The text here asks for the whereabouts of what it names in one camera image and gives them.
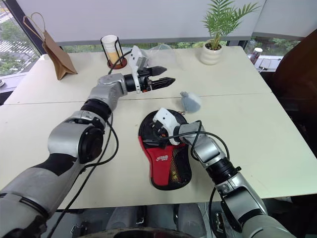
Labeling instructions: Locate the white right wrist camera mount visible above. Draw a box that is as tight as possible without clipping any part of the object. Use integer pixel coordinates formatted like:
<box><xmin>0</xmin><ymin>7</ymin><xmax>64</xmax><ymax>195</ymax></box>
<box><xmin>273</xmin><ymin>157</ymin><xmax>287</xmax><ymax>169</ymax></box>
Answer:
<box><xmin>151</xmin><ymin>107</ymin><xmax>183</xmax><ymax>146</ymax></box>

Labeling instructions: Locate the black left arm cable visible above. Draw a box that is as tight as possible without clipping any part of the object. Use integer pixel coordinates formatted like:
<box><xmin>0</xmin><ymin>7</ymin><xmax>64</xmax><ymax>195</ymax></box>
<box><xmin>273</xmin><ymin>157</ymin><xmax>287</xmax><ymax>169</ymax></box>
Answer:
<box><xmin>46</xmin><ymin>50</ymin><xmax>132</xmax><ymax>238</ymax></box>

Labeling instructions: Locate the white paper cup stack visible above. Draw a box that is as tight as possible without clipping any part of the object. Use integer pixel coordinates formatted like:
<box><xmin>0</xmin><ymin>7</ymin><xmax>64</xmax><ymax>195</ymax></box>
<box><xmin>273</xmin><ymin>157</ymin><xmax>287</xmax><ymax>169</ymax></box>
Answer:
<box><xmin>101</xmin><ymin>35</ymin><xmax>122</xmax><ymax>64</ymax></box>

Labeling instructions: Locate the wide white roller blind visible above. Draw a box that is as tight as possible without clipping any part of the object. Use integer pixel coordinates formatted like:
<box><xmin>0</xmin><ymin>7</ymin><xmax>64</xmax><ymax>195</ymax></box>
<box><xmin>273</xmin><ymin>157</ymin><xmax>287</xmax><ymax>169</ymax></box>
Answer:
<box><xmin>14</xmin><ymin>0</ymin><xmax>267</xmax><ymax>47</ymax></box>

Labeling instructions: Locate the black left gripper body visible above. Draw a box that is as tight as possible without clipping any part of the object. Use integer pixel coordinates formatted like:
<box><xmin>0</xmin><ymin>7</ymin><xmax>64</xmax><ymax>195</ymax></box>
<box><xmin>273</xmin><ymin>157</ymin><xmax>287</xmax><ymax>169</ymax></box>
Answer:
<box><xmin>137</xmin><ymin>68</ymin><xmax>155</xmax><ymax>93</ymax></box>

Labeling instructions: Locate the black metal bracket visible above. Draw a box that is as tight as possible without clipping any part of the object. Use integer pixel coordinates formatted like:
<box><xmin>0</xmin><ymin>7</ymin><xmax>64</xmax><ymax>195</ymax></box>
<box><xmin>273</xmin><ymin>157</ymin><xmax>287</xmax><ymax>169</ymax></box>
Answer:
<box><xmin>213</xmin><ymin>210</ymin><xmax>224</xmax><ymax>234</ymax></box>

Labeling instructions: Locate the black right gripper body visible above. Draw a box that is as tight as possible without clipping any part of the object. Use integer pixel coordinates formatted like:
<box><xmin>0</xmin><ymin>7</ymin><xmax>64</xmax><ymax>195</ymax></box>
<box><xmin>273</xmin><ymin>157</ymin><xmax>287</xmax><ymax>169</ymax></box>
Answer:
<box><xmin>151</xmin><ymin>122</ymin><xmax>172</xmax><ymax>150</ymax></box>

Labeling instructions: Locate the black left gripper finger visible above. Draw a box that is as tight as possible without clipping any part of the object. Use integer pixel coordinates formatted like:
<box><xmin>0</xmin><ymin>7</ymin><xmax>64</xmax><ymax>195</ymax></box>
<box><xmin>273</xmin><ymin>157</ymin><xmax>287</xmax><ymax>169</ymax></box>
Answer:
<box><xmin>149</xmin><ymin>65</ymin><xmax>167</xmax><ymax>77</ymax></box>
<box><xmin>151</xmin><ymin>77</ymin><xmax>176</xmax><ymax>91</ymax></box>

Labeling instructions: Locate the clear plastic bag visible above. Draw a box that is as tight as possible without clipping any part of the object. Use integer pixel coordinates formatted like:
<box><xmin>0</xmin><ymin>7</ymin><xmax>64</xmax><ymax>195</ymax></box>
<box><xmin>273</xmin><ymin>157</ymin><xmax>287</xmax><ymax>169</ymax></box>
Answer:
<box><xmin>140</xmin><ymin>44</ymin><xmax>180</xmax><ymax>68</ymax></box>

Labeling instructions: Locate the green palm plant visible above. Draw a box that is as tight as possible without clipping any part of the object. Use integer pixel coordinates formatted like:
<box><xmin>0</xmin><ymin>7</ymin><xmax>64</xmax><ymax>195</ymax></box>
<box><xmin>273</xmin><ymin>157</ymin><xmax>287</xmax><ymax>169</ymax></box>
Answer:
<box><xmin>202</xmin><ymin>0</ymin><xmax>261</xmax><ymax>50</ymax></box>

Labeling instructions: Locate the narrow white roller blind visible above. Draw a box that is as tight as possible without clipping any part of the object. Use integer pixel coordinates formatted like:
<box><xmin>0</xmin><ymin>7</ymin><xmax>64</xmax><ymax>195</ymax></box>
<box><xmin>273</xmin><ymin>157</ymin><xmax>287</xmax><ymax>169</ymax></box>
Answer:
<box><xmin>252</xmin><ymin>0</ymin><xmax>317</xmax><ymax>38</ymax></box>

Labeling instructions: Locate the dark brown wooden panel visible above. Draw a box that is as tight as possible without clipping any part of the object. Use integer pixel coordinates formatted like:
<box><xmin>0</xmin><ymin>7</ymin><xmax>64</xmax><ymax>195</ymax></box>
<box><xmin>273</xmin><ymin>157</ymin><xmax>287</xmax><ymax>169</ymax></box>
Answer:
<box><xmin>269</xmin><ymin>29</ymin><xmax>317</xmax><ymax>119</ymax></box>

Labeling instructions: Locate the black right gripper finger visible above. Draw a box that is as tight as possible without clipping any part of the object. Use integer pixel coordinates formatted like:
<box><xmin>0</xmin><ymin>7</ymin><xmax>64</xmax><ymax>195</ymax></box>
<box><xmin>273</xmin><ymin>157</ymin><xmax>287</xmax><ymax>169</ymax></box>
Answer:
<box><xmin>142</xmin><ymin>138</ymin><xmax>163</xmax><ymax>147</ymax></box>

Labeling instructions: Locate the cup stack in holder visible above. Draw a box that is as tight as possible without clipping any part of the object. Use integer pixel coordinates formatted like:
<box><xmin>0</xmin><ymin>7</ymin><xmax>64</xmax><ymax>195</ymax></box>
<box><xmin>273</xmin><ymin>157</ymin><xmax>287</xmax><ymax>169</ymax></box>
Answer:
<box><xmin>100</xmin><ymin>35</ymin><xmax>128</xmax><ymax>70</ymax></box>

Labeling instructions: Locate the brown paper bag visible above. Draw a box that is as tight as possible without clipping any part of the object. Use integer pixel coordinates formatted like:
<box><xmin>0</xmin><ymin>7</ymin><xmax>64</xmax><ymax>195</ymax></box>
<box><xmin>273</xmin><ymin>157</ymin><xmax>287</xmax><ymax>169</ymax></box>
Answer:
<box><xmin>23</xmin><ymin>12</ymin><xmax>78</xmax><ymax>81</ymax></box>

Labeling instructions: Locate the red white can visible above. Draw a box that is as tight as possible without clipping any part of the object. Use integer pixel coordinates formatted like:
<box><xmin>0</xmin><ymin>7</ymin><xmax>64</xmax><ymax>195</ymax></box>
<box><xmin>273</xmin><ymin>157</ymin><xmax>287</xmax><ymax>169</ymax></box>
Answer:
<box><xmin>251</xmin><ymin>47</ymin><xmax>264</xmax><ymax>63</ymax></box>

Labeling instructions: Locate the white ribbed plant pot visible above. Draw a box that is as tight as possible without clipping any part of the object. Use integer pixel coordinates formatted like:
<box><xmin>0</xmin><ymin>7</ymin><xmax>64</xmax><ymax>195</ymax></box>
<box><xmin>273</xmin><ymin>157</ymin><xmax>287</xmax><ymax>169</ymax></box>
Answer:
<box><xmin>200</xmin><ymin>42</ymin><xmax>223</xmax><ymax>66</ymax></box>

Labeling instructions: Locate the black red paddle case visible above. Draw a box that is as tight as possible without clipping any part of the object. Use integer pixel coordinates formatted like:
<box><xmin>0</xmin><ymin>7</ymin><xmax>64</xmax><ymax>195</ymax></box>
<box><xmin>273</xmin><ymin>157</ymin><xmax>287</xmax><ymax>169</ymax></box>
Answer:
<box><xmin>138</xmin><ymin>107</ymin><xmax>193</xmax><ymax>191</ymax></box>

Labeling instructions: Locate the grey blue wad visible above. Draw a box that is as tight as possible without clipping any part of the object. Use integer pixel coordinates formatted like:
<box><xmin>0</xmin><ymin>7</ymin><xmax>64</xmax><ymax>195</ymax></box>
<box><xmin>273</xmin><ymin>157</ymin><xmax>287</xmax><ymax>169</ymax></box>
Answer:
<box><xmin>179</xmin><ymin>91</ymin><xmax>203</xmax><ymax>114</ymax></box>

